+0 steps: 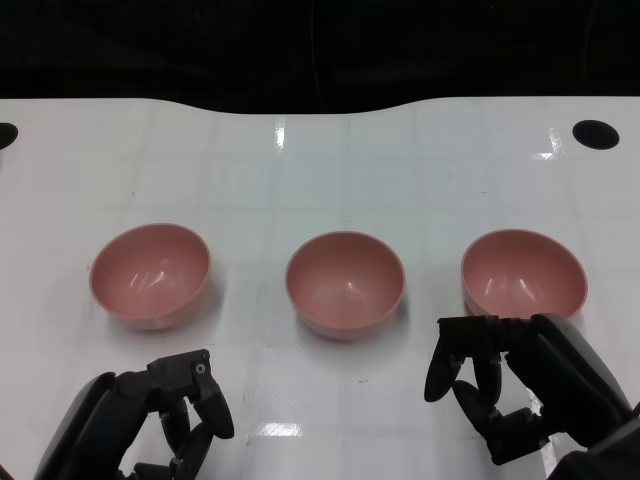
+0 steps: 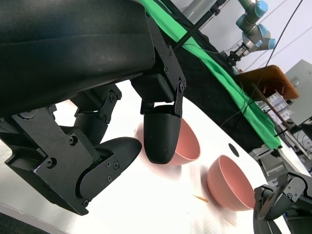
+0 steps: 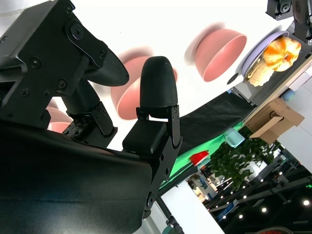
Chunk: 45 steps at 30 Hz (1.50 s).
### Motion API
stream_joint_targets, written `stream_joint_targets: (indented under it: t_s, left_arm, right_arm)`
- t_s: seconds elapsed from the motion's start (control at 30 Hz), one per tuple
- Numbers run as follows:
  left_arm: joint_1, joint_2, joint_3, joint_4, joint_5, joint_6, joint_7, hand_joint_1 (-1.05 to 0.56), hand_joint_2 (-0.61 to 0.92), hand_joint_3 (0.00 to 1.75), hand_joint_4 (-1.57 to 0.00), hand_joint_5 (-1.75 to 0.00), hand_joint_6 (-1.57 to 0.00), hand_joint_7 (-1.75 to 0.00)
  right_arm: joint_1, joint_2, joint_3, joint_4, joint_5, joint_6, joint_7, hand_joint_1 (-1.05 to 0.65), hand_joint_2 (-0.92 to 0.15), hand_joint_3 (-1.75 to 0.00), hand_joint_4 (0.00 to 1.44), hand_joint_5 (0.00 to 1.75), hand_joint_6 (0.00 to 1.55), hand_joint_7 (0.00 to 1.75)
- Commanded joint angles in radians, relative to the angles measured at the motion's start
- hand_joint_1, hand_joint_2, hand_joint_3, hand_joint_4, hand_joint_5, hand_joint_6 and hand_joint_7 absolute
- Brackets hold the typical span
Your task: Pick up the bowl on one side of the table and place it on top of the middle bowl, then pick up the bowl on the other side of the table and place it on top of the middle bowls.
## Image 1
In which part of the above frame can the pink plastic bowl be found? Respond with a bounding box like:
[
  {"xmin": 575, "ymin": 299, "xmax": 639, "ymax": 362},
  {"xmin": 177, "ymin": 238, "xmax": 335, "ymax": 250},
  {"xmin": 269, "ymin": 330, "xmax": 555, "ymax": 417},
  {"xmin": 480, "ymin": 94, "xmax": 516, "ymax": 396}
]
[
  {"xmin": 284, "ymin": 230, "xmax": 406, "ymax": 342},
  {"xmin": 460, "ymin": 228, "xmax": 589, "ymax": 321},
  {"xmin": 88, "ymin": 222, "xmax": 212, "ymax": 333}
]

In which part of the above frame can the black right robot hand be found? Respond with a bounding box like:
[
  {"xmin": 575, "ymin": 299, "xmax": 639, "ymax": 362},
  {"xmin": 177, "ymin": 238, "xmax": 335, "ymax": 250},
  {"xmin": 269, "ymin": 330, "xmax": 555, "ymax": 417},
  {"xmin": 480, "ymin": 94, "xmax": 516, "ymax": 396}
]
[{"xmin": 423, "ymin": 313, "xmax": 634, "ymax": 466}]

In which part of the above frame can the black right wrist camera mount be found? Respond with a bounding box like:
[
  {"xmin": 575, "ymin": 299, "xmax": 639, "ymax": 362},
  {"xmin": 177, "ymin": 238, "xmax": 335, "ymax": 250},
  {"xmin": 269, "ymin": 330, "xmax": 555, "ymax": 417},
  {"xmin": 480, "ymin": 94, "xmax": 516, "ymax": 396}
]
[{"xmin": 548, "ymin": 399, "xmax": 640, "ymax": 480}]

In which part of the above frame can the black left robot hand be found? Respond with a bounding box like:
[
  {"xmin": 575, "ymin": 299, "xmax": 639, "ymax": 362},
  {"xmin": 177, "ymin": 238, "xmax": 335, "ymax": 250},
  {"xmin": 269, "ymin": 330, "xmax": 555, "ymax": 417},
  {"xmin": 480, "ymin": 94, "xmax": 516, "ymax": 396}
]
[{"xmin": 33, "ymin": 348, "xmax": 235, "ymax": 480}]

